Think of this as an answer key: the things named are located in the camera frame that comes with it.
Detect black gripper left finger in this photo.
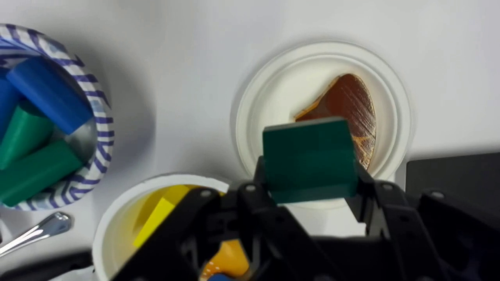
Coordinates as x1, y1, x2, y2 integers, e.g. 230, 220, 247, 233
236, 155, 315, 247

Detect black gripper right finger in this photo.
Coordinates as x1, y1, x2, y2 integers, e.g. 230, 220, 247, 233
347, 164, 418, 241

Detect dark green block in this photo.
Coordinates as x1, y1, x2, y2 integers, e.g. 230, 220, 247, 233
261, 117, 358, 203

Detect orange block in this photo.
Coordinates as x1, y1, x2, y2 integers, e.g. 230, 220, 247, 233
202, 239, 250, 280

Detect small blue block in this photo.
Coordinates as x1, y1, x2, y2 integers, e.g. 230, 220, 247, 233
208, 275, 233, 281

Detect yellow block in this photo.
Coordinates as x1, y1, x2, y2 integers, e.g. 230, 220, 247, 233
133, 185, 191, 249

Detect white paper plate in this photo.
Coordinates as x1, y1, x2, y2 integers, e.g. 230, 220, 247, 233
232, 41, 413, 213

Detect blue patterned paper plate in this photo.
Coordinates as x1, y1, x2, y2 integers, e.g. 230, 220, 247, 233
0, 24, 115, 211

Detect green cylinder block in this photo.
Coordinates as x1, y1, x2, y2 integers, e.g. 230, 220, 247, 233
0, 141, 83, 206
0, 102, 54, 171

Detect blue cylinder block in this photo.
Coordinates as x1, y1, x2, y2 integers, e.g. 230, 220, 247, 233
7, 58, 93, 135
0, 80, 21, 138

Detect black laptop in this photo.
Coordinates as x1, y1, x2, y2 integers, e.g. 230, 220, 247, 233
407, 153, 500, 219

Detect brown toy steak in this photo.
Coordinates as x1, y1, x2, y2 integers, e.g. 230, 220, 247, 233
294, 74, 377, 169

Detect white bowl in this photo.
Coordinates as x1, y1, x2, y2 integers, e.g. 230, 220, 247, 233
93, 174, 230, 281

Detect silver fork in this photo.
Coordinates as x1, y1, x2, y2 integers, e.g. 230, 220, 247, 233
0, 211, 74, 258

